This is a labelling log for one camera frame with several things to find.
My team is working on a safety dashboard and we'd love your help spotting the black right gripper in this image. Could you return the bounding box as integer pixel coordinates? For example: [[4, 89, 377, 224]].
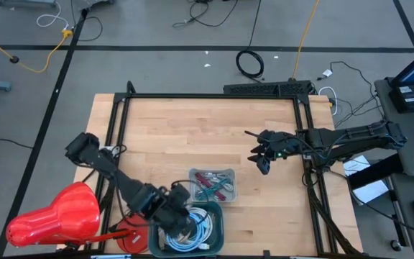
[[247, 131, 301, 163]]

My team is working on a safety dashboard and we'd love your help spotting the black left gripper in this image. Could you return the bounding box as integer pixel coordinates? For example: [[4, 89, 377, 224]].
[[156, 199, 198, 239]]

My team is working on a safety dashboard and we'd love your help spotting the light blue cable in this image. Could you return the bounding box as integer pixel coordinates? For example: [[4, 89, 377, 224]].
[[166, 212, 213, 253]]

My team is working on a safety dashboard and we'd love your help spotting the teal plastic bin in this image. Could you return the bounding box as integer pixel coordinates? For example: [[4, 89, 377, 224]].
[[148, 200, 226, 258]]

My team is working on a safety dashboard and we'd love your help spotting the teal cable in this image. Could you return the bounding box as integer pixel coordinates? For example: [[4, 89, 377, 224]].
[[195, 179, 231, 201]]

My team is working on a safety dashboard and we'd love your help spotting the maroon cable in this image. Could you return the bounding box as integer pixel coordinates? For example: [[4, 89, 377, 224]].
[[194, 172, 229, 201]]

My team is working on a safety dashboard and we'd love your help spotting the clear grey small tray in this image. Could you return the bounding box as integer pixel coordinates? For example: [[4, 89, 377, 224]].
[[188, 167, 238, 204]]

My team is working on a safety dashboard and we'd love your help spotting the red round lamp base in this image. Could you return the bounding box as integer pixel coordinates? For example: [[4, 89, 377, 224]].
[[115, 214, 150, 255]]

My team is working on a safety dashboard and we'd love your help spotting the black perforated box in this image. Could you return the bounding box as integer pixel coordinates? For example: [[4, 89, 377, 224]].
[[223, 80, 314, 97]]

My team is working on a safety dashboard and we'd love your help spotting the white paper sheet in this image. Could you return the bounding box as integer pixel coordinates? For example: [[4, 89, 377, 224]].
[[343, 154, 390, 206]]

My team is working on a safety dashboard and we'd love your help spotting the black desk support bar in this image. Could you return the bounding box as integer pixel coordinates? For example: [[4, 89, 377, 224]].
[[346, 153, 404, 190]]

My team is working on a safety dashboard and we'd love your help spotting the red lamp shade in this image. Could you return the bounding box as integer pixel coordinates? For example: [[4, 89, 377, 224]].
[[5, 181, 102, 248]]

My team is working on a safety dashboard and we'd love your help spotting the black box with labels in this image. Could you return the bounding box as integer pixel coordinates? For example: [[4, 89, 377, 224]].
[[388, 84, 414, 114]]

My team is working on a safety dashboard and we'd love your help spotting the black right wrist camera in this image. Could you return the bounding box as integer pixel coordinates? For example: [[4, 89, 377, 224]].
[[257, 160, 272, 176]]

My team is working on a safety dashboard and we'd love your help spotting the black aluminium table frame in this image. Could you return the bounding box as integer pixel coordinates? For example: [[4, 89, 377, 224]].
[[84, 81, 364, 259]]

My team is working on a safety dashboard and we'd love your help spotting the white looped cable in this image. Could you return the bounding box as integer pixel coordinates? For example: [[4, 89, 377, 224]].
[[318, 86, 339, 116]]

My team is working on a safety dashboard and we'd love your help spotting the black coiled floor cable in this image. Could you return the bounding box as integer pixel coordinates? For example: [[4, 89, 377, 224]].
[[235, 0, 265, 79]]

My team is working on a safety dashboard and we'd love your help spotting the orange floor cord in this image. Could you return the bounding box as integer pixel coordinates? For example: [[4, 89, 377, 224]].
[[292, 0, 320, 81]]

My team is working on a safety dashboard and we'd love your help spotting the black loose floor cable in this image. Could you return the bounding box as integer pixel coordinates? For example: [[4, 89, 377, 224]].
[[172, 0, 239, 29]]

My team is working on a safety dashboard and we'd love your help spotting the yellow extension cord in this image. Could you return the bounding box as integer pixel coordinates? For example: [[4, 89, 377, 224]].
[[0, 27, 74, 74]]

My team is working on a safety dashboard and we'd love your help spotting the white floor cable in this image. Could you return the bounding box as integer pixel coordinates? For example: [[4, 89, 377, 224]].
[[36, 1, 70, 29]]

